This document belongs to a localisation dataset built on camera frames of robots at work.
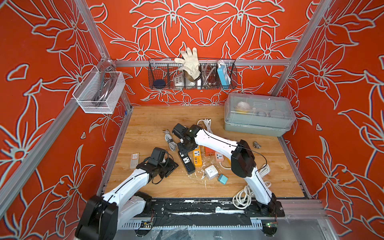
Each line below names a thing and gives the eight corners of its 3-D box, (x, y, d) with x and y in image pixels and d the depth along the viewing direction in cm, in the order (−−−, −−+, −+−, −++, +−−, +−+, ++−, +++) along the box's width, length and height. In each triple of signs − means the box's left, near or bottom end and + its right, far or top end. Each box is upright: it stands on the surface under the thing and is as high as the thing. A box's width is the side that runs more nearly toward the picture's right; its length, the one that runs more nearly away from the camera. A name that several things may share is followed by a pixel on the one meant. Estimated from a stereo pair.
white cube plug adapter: (209, 180, 84) (210, 177, 80) (203, 171, 87) (204, 168, 83) (217, 175, 85) (218, 172, 82) (212, 167, 89) (213, 163, 85)
